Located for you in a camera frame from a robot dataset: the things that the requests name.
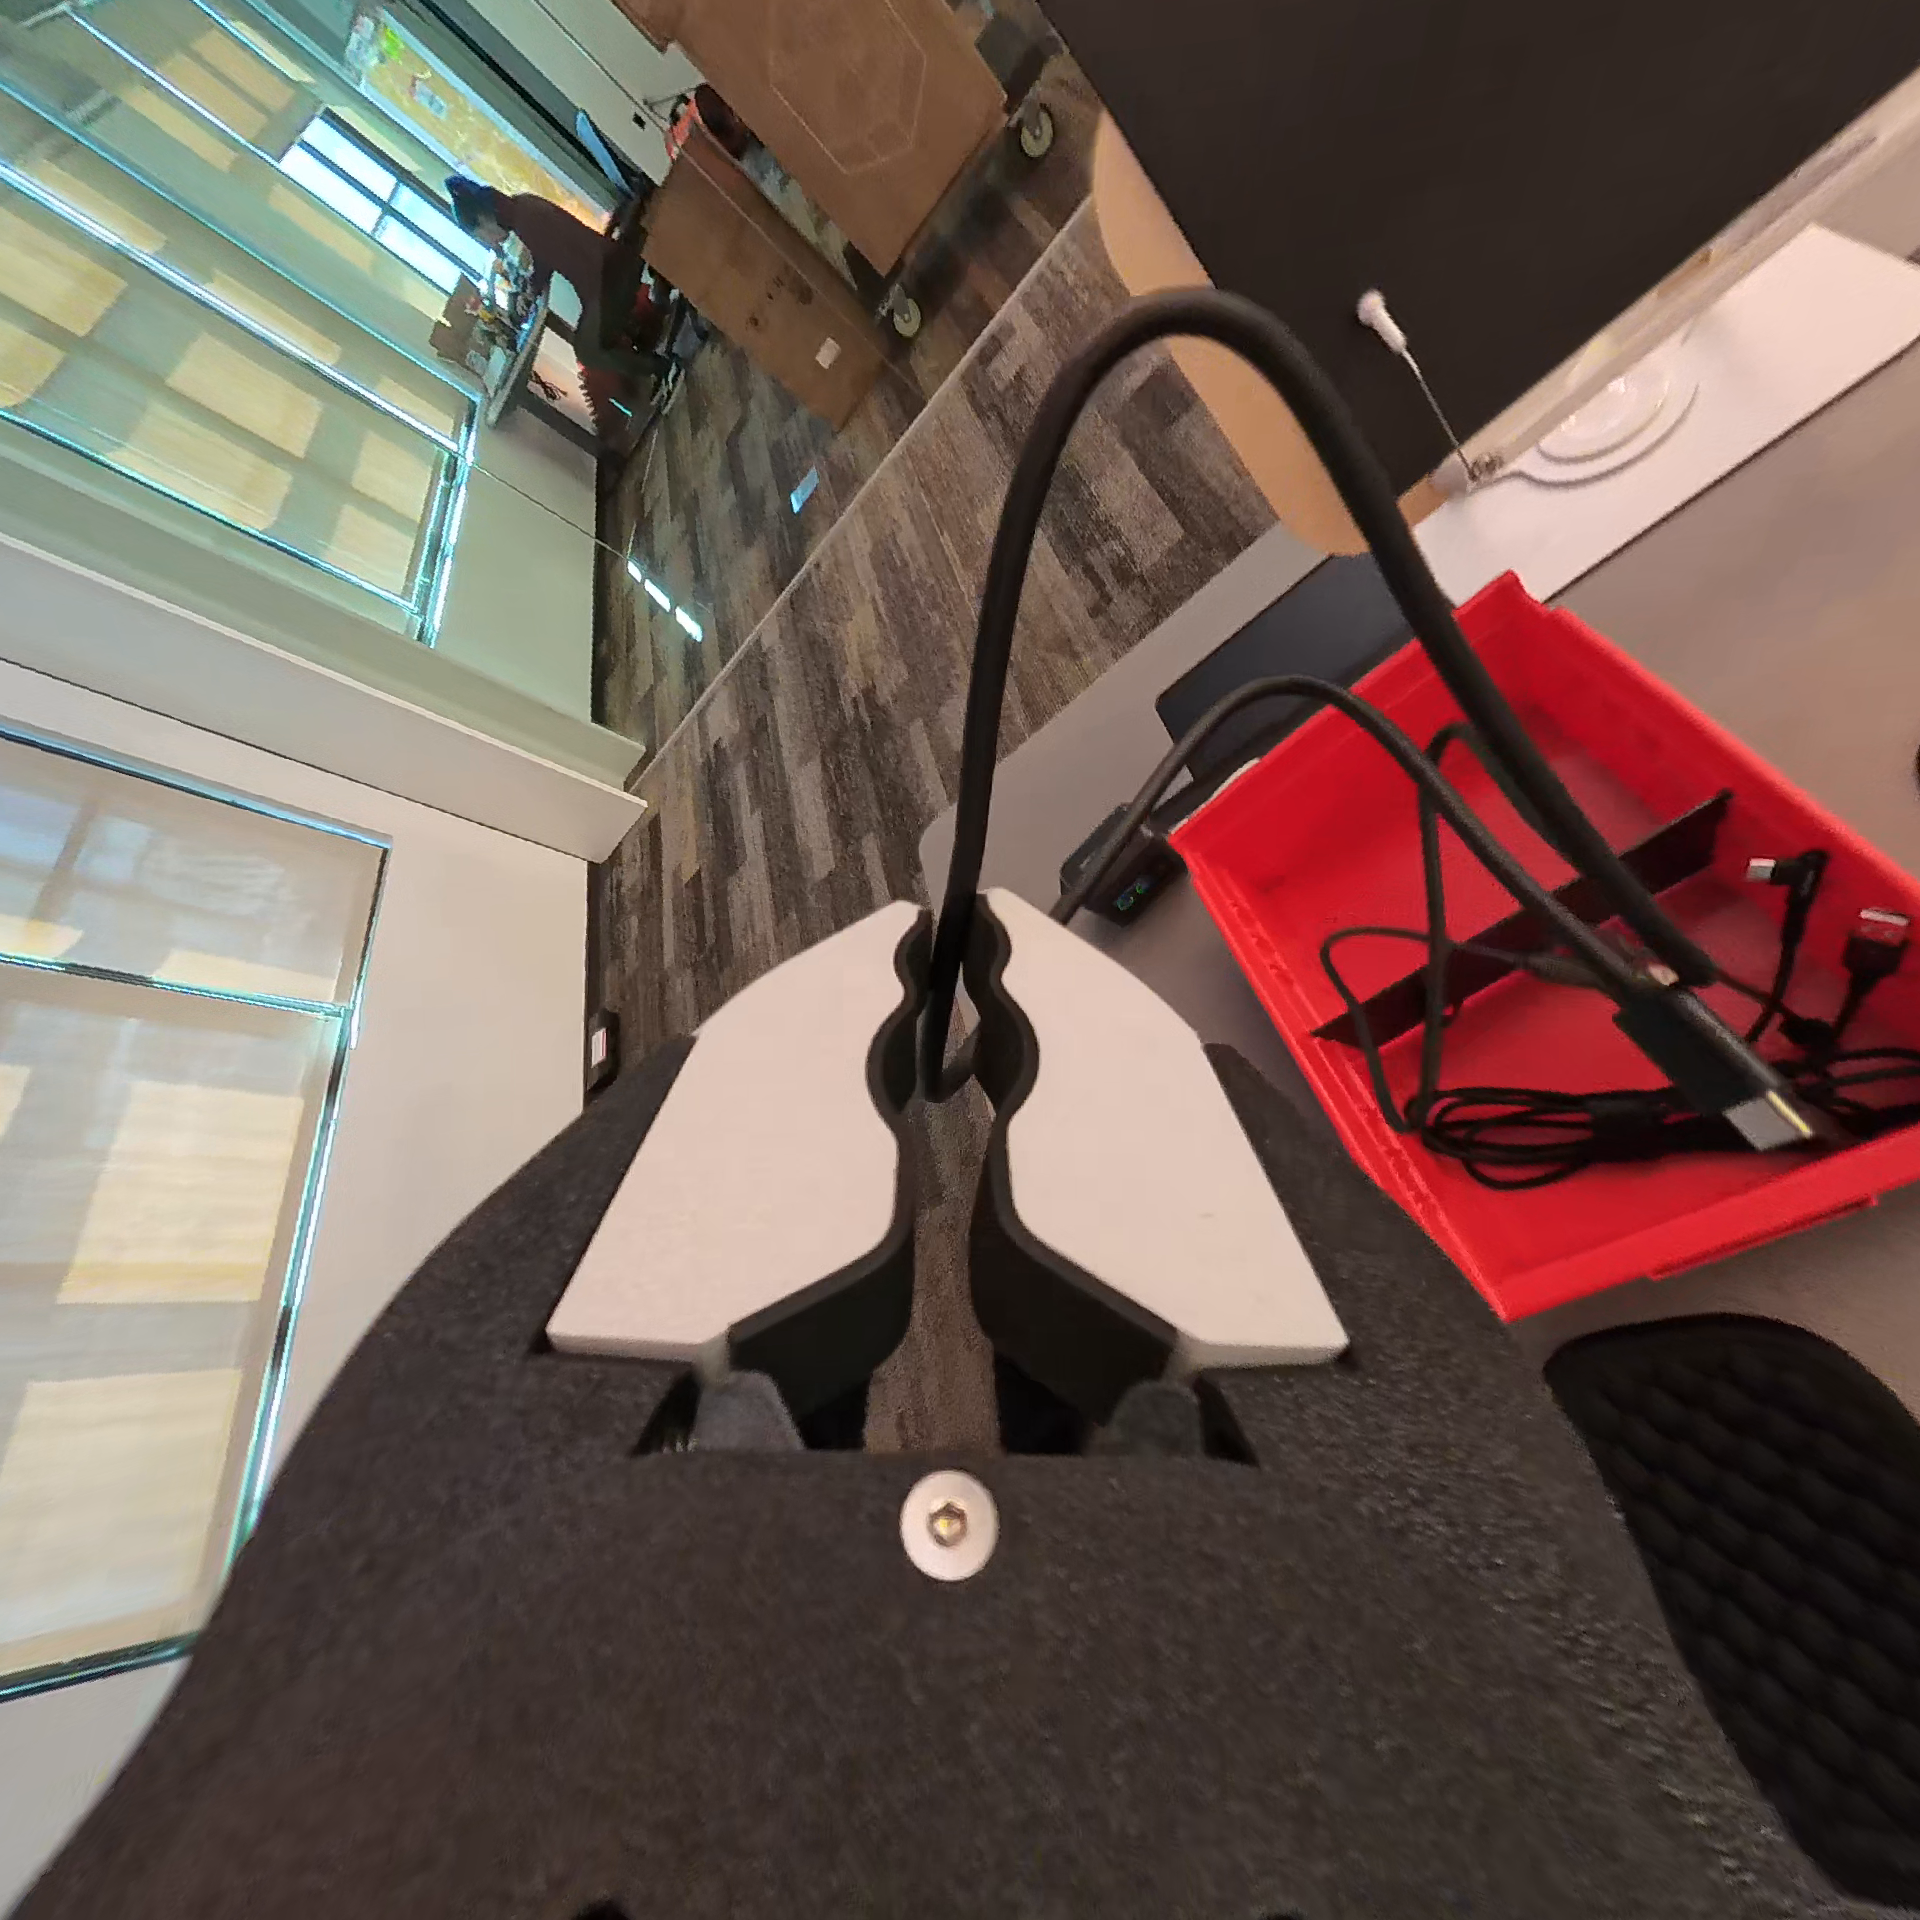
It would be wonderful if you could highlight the white tipped wire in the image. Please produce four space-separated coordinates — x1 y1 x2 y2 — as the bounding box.
1354 288 1483 485

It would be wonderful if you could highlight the thin black charger cable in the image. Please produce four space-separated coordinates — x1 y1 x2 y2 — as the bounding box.
1047 675 1455 963

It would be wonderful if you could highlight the black wrist rest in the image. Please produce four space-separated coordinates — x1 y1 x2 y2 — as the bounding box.
1544 1314 1920 1906

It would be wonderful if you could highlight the black USB-C cable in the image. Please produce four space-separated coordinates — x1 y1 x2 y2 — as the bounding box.
920 288 1848 1158

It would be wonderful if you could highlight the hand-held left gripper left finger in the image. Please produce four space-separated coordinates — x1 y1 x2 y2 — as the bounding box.
547 902 920 1375

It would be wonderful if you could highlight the black backdrop board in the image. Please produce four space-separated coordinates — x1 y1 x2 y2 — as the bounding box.
1035 0 1920 497

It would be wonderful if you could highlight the grey divider plate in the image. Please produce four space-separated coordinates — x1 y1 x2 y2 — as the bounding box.
1311 792 1735 1047

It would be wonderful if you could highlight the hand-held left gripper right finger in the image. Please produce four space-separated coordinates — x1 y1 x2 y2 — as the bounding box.
972 887 1349 1375

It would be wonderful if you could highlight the black charger with green light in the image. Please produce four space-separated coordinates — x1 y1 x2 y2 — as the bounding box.
1055 807 1186 935

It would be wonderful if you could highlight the black wheeled cart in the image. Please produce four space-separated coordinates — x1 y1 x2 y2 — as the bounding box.
838 61 1058 346

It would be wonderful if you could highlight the red plastic bin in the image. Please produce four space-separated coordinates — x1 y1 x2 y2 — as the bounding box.
1167 570 1920 1327

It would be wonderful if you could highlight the dark flat pad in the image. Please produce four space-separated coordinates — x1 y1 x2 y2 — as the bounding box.
1154 552 1420 790

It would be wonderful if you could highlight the bundle of black cables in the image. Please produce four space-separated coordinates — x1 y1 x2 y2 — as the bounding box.
1319 721 1920 1193

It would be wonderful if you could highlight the small cardboard box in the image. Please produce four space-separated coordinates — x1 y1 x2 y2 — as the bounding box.
642 152 888 433

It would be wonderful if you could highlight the large cardboard box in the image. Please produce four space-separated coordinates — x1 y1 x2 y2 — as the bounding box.
682 0 1010 288

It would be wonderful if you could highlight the white stand base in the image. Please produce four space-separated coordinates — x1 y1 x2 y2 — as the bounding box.
1476 223 1920 502

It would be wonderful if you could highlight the cluttered work table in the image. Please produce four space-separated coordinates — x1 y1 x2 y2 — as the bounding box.
432 257 670 459

